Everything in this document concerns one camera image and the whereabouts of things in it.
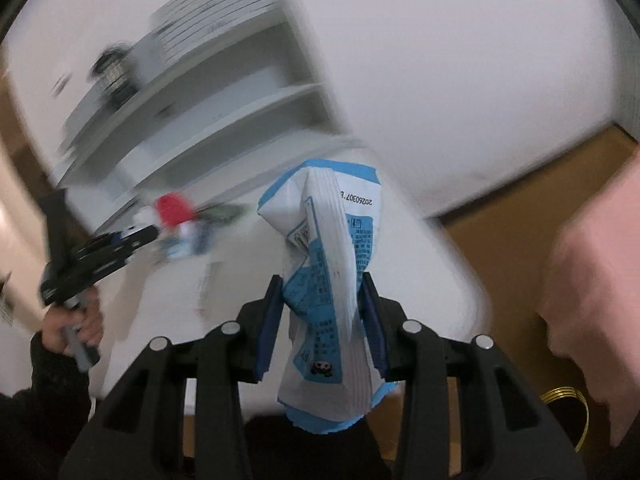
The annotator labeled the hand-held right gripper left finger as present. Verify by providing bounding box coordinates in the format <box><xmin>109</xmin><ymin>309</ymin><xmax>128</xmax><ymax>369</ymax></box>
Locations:
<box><xmin>59</xmin><ymin>275</ymin><xmax>287</xmax><ymax>480</ymax></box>

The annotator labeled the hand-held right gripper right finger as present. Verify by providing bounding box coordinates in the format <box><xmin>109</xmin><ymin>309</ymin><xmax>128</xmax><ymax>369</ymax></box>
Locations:
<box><xmin>361</xmin><ymin>272</ymin><xmax>587</xmax><ymax>480</ymax></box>

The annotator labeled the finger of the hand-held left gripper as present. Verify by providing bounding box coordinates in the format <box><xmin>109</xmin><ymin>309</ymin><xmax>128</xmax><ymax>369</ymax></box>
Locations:
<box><xmin>92</xmin><ymin>225</ymin><xmax>162</xmax><ymax>267</ymax></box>

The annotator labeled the red capped container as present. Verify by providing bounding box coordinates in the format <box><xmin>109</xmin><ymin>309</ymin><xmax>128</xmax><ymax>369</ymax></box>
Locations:
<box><xmin>150</xmin><ymin>192</ymin><xmax>212</xmax><ymax>262</ymax></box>

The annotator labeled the blue and white snack packet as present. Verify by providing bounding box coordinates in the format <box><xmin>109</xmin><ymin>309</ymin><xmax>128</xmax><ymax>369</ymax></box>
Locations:
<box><xmin>257</xmin><ymin>158</ymin><xmax>401</xmax><ymax>433</ymax></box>

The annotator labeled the black bin with gold rim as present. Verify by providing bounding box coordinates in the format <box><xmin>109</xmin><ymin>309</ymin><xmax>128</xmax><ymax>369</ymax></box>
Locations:
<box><xmin>541</xmin><ymin>386</ymin><xmax>592</xmax><ymax>455</ymax></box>

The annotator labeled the person's left forearm black sleeve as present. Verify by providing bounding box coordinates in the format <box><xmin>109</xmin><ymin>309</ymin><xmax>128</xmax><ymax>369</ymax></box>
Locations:
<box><xmin>0</xmin><ymin>332</ymin><xmax>98</xmax><ymax>480</ymax></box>

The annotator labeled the person's left hand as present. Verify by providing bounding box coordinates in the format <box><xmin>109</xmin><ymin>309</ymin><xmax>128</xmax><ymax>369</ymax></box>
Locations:
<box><xmin>41</xmin><ymin>292</ymin><xmax>105</xmax><ymax>358</ymax></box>

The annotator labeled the white table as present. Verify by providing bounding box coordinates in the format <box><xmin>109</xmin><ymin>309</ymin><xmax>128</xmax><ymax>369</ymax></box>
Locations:
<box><xmin>87</xmin><ymin>142</ymin><xmax>493</xmax><ymax>427</ymax></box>

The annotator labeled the dark green wrapper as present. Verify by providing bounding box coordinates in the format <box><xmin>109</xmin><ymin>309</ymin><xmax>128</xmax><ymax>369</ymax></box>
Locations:
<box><xmin>199</xmin><ymin>203</ymin><xmax>252</xmax><ymax>224</ymax></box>

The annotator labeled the white shelf unit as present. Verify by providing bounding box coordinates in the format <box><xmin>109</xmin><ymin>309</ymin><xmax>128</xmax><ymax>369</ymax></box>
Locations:
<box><xmin>50</xmin><ymin>0</ymin><xmax>362</xmax><ymax>241</ymax></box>

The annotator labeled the black object on shelf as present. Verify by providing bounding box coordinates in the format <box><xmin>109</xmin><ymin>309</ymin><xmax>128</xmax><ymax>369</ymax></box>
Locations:
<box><xmin>90</xmin><ymin>45</ymin><xmax>140</xmax><ymax>107</ymax></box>

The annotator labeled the pink bed sheet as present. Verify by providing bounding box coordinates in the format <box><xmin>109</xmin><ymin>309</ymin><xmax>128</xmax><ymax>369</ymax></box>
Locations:
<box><xmin>536</xmin><ymin>150</ymin><xmax>640</xmax><ymax>450</ymax></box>

